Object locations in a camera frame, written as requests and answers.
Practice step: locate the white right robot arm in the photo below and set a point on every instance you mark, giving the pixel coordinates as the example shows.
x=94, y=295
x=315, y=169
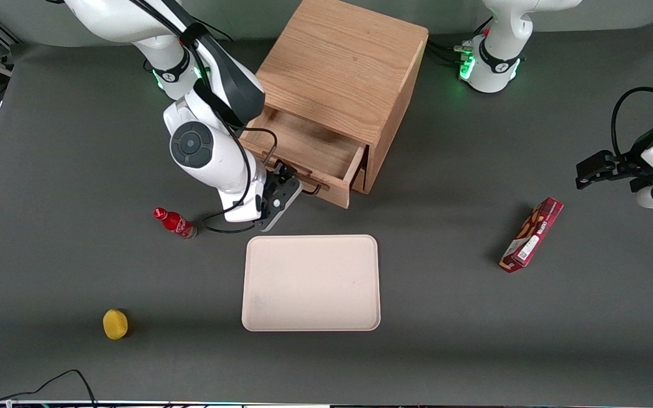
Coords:
x=213, y=164

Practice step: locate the red cookie box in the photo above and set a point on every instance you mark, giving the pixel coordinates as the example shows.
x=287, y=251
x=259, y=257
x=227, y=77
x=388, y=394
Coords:
x=530, y=235

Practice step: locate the small red bottle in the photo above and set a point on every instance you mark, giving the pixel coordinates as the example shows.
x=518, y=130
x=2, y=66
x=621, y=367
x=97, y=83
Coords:
x=176, y=224

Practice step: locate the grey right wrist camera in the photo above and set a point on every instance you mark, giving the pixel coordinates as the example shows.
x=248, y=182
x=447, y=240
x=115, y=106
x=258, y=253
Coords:
x=281, y=207

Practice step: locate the yellow round fruit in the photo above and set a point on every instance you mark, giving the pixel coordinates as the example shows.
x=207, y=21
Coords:
x=115, y=324

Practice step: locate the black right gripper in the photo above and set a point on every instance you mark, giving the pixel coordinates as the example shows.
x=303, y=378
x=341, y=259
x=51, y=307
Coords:
x=284, y=173

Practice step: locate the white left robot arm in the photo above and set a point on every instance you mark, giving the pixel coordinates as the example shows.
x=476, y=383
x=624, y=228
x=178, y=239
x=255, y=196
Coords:
x=496, y=56

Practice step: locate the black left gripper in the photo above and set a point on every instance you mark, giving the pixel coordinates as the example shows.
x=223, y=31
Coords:
x=634, y=165

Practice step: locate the beige plastic tray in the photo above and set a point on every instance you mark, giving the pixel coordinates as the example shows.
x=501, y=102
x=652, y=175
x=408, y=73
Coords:
x=309, y=283

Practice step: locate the wooden drawer cabinet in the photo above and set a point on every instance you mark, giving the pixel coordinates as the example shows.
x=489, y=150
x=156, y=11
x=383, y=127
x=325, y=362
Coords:
x=355, y=56

